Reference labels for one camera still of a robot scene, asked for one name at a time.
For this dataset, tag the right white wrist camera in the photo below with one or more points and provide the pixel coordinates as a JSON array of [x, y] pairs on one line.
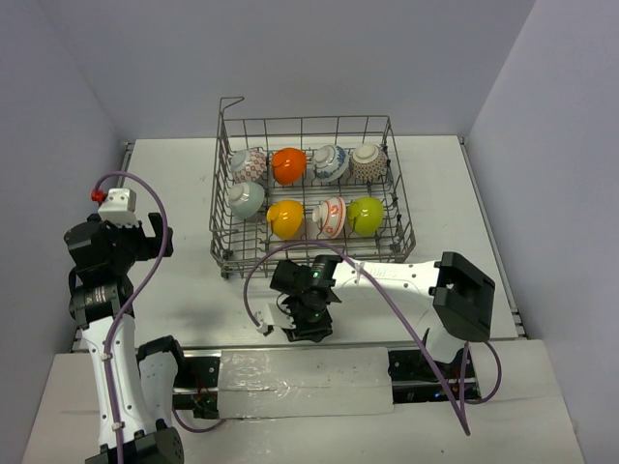
[[270, 317]]

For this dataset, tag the orange bowl white inside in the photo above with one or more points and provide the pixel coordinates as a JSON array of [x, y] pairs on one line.
[[288, 165]]

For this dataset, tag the blue triangle pattern bowl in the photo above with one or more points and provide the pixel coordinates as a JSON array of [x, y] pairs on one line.
[[247, 165]]

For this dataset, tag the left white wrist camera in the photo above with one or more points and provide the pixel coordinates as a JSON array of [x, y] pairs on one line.
[[117, 206]]

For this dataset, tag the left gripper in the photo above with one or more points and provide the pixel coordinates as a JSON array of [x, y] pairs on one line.
[[146, 240]]

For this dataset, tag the blue floral bowl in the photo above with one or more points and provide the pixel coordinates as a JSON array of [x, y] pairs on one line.
[[329, 163]]

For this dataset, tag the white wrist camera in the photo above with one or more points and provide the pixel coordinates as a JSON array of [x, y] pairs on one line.
[[117, 206], [270, 317]]

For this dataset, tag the lime green bowl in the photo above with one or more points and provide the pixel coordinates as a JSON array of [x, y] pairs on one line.
[[364, 215]]

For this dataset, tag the yellow-orange bowl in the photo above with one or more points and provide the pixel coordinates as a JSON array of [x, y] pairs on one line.
[[285, 218]]

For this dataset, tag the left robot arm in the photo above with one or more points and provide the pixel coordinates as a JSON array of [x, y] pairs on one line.
[[134, 383]]

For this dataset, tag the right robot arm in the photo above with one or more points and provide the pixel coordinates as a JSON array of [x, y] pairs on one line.
[[447, 302]]

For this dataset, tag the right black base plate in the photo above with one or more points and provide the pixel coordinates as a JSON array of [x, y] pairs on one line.
[[413, 381]]

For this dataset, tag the orange white patterned bowl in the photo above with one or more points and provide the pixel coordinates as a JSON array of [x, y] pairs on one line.
[[329, 216]]

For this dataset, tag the grey patterned bowl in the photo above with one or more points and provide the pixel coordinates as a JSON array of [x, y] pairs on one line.
[[368, 162]]

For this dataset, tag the grey wire dish rack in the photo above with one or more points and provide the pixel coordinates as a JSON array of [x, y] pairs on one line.
[[237, 244]]

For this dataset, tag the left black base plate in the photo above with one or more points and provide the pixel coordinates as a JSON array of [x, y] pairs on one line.
[[196, 388]]

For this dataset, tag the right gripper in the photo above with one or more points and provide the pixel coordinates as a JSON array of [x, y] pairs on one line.
[[315, 333]]

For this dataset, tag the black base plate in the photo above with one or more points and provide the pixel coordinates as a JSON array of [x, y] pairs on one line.
[[413, 381], [196, 388]]

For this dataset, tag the light teal bowl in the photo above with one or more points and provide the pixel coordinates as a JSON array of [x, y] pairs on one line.
[[245, 199]]

